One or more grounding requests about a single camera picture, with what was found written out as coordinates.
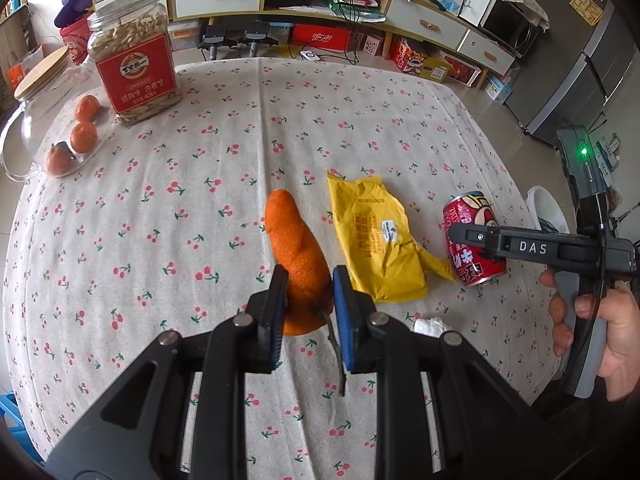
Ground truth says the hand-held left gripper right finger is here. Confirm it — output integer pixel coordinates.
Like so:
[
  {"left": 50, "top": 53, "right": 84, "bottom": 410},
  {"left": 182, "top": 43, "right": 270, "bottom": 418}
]
[{"left": 331, "top": 265, "right": 593, "bottom": 480}]

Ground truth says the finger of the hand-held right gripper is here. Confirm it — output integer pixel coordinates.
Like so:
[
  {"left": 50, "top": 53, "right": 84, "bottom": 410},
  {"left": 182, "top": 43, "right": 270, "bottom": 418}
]
[{"left": 446, "top": 223, "right": 504, "bottom": 261}]

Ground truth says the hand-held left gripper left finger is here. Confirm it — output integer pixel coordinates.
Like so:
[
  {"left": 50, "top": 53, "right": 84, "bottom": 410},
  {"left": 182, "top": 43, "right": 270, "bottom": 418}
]
[{"left": 42, "top": 264, "right": 291, "bottom": 480}]

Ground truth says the red drink can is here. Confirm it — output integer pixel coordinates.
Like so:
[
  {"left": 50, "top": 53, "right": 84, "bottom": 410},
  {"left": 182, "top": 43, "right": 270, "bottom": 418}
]
[{"left": 442, "top": 191, "right": 509, "bottom": 287}]

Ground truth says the white plastic bin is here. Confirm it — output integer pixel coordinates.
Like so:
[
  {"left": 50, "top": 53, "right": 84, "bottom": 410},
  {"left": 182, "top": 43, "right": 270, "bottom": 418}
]
[{"left": 526, "top": 186, "right": 571, "bottom": 234}]

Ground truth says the orange peel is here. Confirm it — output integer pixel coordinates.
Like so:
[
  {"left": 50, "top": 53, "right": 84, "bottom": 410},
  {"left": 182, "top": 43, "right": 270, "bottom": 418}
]
[{"left": 264, "top": 189, "right": 334, "bottom": 337}]

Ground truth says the person's right hand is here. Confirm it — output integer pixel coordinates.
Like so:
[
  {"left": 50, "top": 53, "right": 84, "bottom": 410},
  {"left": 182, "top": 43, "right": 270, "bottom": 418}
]
[{"left": 539, "top": 267, "right": 640, "bottom": 402}]

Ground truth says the yellow crumpled wrapper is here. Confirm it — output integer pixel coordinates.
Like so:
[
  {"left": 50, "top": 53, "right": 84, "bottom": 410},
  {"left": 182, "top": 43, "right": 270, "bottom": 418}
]
[{"left": 327, "top": 170, "right": 459, "bottom": 304}]

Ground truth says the white crumpled tissue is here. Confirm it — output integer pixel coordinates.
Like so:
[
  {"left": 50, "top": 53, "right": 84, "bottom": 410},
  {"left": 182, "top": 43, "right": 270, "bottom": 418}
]
[{"left": 412, "top": 316, "right": 454, "bottom": 339}]

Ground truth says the grey refrigerator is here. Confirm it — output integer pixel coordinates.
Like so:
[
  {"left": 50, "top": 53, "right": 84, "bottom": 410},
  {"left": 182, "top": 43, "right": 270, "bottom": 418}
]
[{"left": 505, "top": 0, "right": 640, "bottom": 137}]

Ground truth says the black microwave oven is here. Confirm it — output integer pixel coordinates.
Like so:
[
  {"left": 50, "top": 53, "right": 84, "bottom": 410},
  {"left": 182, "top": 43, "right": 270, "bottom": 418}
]
[{"left": 479, "top": 0, "right": 541, "bottom": 59}]

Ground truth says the red cardboard box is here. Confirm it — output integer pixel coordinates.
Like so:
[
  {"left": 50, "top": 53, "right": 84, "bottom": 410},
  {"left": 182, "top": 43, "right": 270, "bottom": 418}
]
[{"left": 291, "top": 25, "right": 351, "bottom": 52}]

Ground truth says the small orange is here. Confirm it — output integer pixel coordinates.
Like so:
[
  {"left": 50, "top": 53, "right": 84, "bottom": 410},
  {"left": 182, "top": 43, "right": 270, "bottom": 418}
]
[
  {"left": 69, "top": 121, "right": 99, "bottom": 154},
  {"left": 75, "top": 95, "right": 100, "bottom": 122},
  {"left": 45, "top": 142, "right": 76, "bottom": 177}
]

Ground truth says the seed jar with red label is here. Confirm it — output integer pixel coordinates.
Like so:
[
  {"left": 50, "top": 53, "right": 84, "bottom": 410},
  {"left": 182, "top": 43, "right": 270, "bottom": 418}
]
[{"left": 87, "top": 0, "right": 181, "bottom": 127}]

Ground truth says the glass jar with wooden lid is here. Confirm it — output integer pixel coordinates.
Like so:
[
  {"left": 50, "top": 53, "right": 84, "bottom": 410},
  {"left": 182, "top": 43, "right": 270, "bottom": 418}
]
[{"left": 0, "top": 47, "right": 109, "bottom": 182}]

